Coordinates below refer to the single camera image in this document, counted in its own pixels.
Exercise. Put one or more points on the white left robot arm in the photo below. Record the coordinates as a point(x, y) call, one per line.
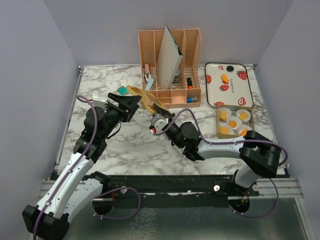
point(49, 219)

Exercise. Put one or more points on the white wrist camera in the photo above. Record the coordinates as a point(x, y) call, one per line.
point(97, 99)
point(157, 123)

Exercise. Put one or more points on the black orange marker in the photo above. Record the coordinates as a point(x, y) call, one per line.
point(189, 83)

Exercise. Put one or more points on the black round sandwich cookie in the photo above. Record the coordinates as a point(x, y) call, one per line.
point(230, 68)

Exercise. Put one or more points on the peach plastic desk organizer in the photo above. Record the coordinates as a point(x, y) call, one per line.
point(149, 44)

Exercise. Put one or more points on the orange fish-shaped cookie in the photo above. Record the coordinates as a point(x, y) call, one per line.
point(225, 79)
point(244, 132)

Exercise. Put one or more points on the light blue eraser case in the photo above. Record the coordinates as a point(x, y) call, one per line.
point(150, 84)

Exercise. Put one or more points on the pink white stapler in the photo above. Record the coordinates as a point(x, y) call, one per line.
point(147, 73)

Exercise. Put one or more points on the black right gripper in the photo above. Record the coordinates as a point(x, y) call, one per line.
point(164, 112)

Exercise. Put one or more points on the rectangular yellow cracker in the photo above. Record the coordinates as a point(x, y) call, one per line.
point(243, 116)

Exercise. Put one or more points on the teal eraser block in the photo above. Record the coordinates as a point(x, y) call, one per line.
point(122, 90)

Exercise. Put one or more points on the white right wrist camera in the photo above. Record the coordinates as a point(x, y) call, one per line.
point(157, 123)

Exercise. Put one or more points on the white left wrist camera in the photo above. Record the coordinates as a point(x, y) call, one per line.
point(97, 99)

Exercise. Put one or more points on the grey folder board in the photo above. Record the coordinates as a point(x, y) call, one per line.
point(169, 57)

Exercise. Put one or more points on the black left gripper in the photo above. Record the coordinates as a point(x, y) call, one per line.
point(128, 106)

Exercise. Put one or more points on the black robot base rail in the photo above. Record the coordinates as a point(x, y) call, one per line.
point(168, 191)

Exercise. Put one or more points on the strawberry print white tray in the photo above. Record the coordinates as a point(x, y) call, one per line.
point(238, 90)

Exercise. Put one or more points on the silver tin lid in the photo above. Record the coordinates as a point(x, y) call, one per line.
point(147, 98)

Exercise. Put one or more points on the rectangular tan biscuit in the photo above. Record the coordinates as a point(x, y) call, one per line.
point(223, 115)

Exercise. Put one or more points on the small oval brown cookie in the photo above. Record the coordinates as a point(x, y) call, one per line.
point(232, 124)

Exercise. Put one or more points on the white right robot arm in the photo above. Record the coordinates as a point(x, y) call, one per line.
point(261, 155)

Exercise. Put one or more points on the gold metal cookie tin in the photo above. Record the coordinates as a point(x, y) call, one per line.
point(233, 109)

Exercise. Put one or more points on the blue white patterned tin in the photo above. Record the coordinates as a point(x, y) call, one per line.
point(177, 76)

